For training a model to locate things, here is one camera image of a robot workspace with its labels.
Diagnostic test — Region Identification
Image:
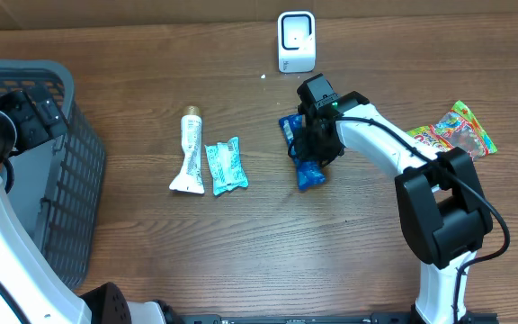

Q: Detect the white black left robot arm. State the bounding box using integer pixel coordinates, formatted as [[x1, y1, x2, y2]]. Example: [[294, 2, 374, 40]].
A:
[[0, 59, 175, 323]]

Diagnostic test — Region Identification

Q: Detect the light blue snack packet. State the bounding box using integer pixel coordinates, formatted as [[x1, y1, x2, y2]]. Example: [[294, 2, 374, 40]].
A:
[[205, 137, 249, 196]]

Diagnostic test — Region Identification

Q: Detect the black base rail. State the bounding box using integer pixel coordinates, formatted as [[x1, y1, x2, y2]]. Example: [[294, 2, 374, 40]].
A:
[[175, 311, 499, 324]]

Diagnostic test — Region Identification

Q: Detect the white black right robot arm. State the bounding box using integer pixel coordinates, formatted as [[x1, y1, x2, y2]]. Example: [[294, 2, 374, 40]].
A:
[[288, 74, 498, 323]]

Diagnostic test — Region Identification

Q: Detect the green snack bag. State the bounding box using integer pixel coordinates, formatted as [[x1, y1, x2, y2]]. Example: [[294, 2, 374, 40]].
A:
[[407, 101, 497, 160]]

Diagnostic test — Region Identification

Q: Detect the white barcode scanner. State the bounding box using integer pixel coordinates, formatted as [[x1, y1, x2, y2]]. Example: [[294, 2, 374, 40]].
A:
[[277, 11, 317, 74]]

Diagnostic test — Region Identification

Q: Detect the white tube gold cap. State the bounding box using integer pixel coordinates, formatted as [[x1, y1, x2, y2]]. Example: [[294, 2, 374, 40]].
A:
[[169, 105, 204, 194]]

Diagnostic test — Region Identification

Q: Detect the grey plastic basket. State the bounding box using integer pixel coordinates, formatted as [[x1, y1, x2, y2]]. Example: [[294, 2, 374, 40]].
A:
[[0, 59, 107, 290]]

